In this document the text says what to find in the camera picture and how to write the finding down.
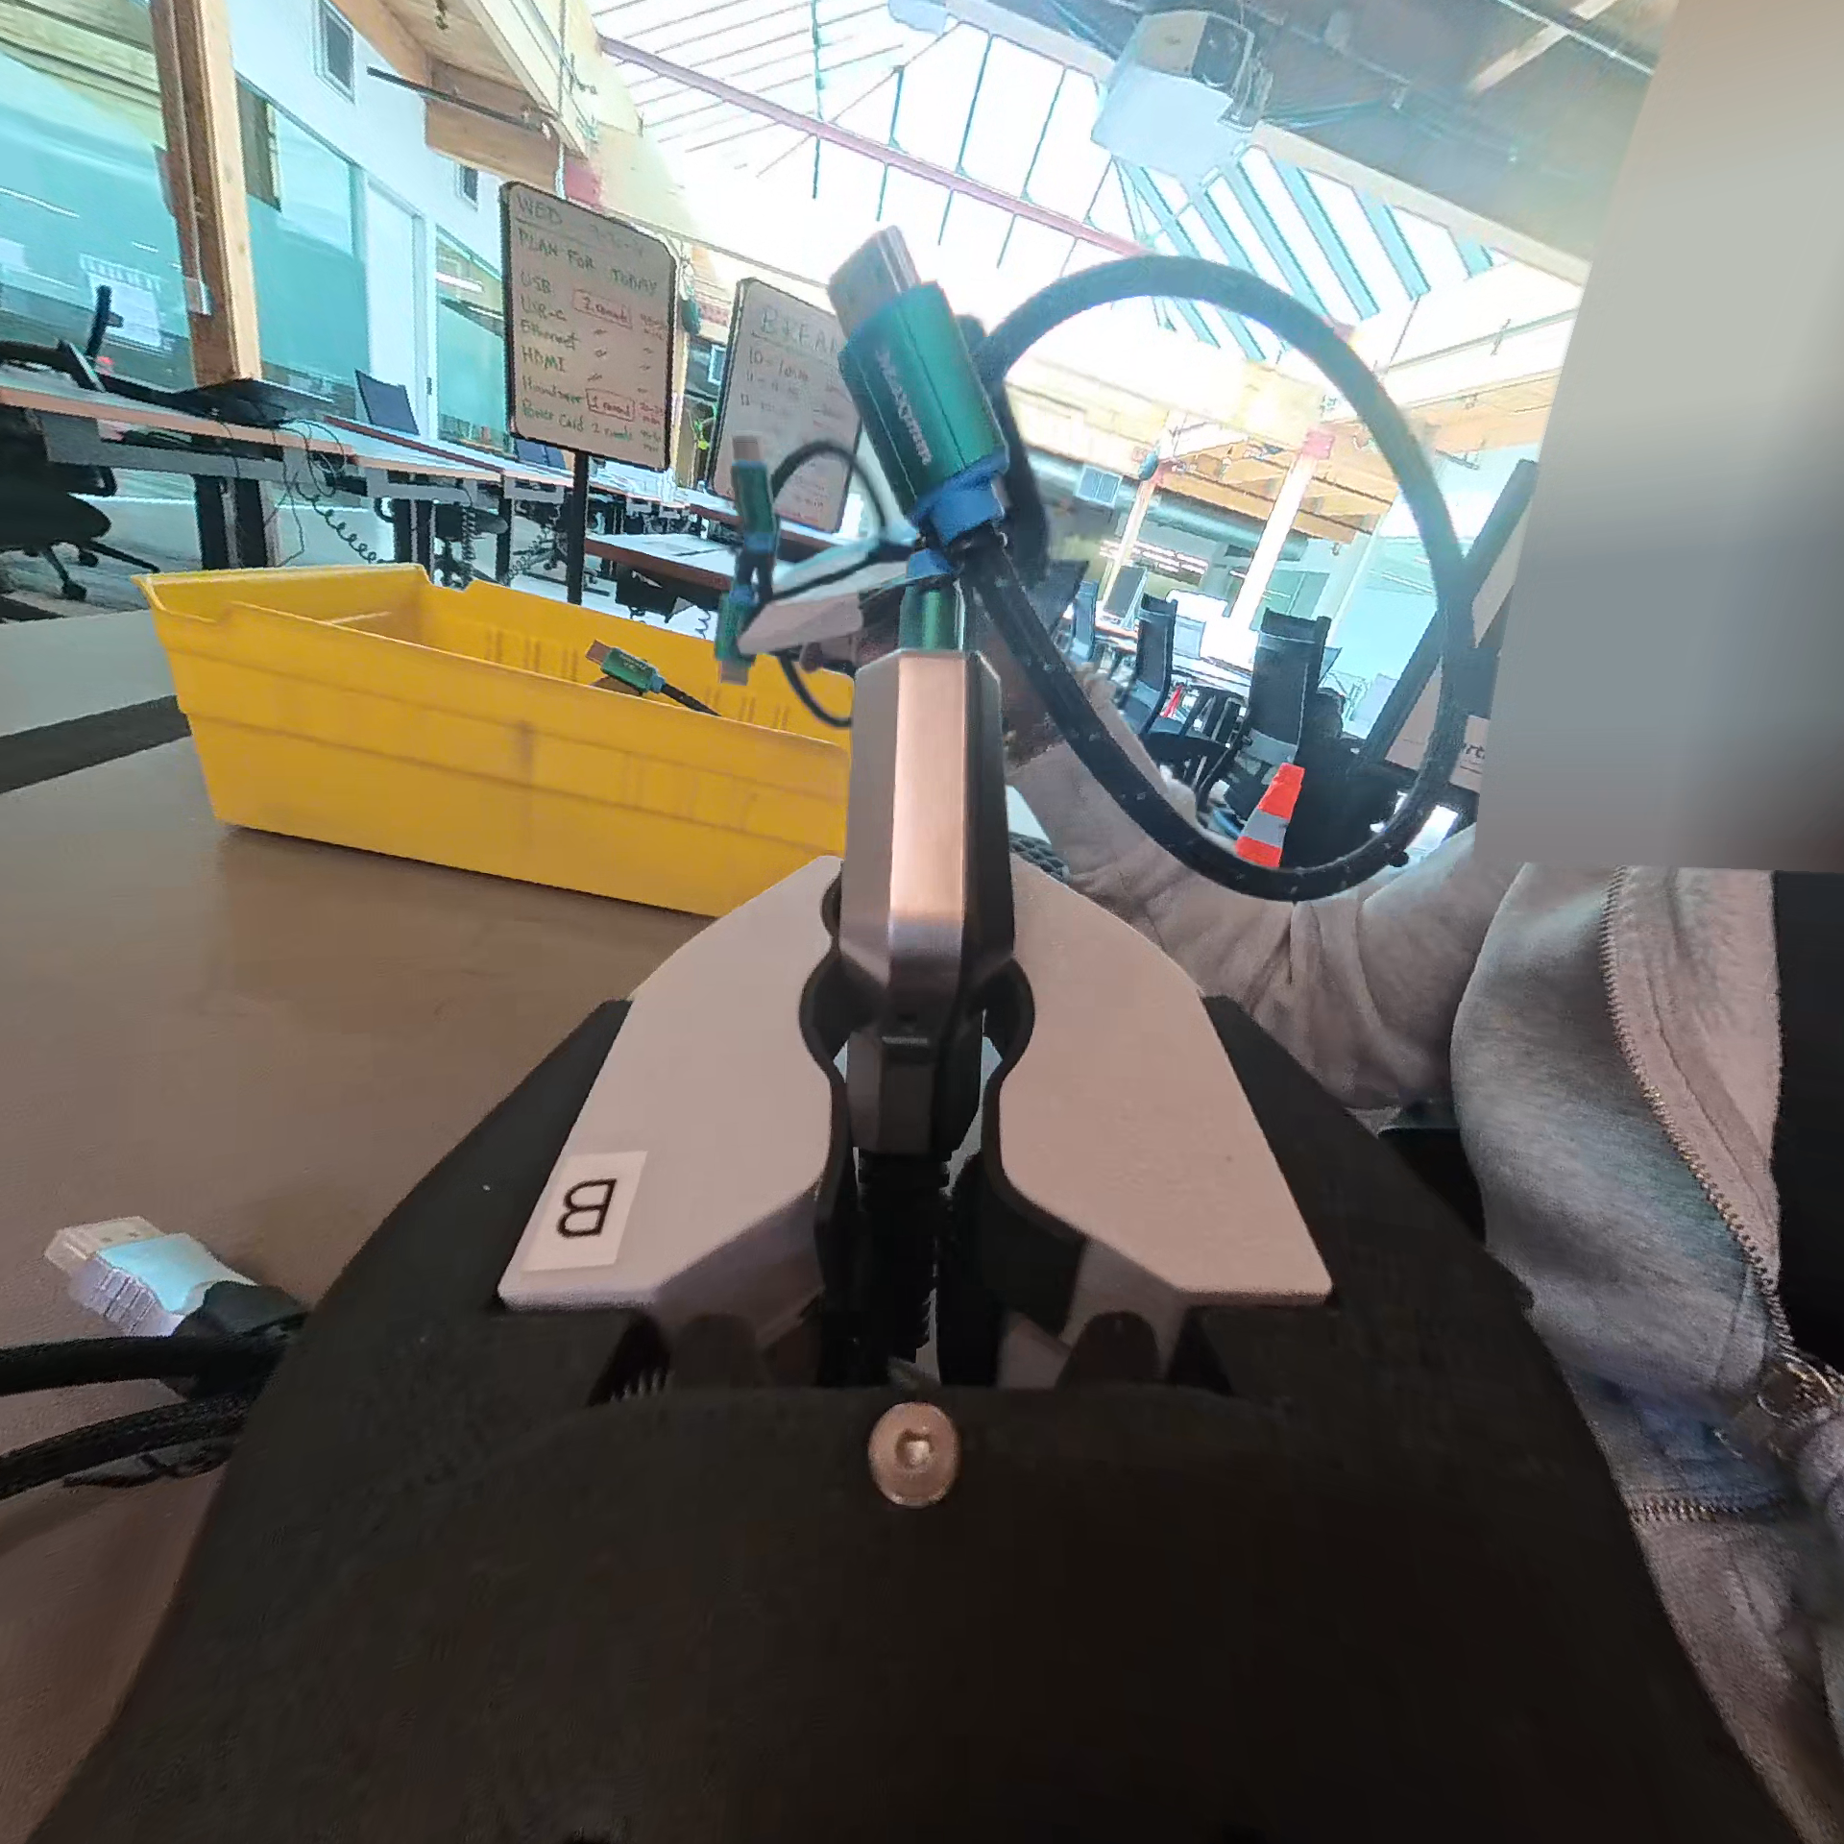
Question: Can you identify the large yellow plastic bin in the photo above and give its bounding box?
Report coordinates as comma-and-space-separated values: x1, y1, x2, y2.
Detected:
132, 564, 854, 920

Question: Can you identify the black office chair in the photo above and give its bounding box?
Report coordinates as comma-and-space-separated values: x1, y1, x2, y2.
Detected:
1251, 611, 1387, 869

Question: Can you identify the black and white code sign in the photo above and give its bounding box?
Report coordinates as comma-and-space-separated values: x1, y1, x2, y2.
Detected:
1354, 459, 1541, 838

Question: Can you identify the black hdmi switch box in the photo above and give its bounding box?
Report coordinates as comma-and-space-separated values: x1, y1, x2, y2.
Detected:
0, 647, 1017, 1499

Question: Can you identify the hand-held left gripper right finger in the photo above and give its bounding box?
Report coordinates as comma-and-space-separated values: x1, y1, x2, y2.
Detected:
984, 852, 1334, 1385

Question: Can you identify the orange traffic cone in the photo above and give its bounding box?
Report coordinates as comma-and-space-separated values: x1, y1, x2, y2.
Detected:
1236, 764, 1305, 869

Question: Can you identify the whiteboard on stand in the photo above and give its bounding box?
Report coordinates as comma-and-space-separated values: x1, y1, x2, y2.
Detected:
706, 276, 866, 537
498, 180, 679, 607

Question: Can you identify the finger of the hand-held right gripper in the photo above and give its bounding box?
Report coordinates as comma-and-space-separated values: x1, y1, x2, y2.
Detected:
742, 580, 906, 659
769, 537, 925, 598

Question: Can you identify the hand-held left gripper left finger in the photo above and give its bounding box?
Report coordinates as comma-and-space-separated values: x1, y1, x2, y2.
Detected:
495, 856, 854, 1341

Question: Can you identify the person's right forearm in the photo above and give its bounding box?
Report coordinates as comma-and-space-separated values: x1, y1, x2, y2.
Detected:
1007, 676, 1488, 1111

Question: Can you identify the wooden post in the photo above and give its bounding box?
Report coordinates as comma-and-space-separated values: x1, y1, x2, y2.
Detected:
152, 0, 263, 386

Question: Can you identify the white ceiling projector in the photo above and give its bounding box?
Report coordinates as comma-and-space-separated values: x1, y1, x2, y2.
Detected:
1091, 7, 1272, 159

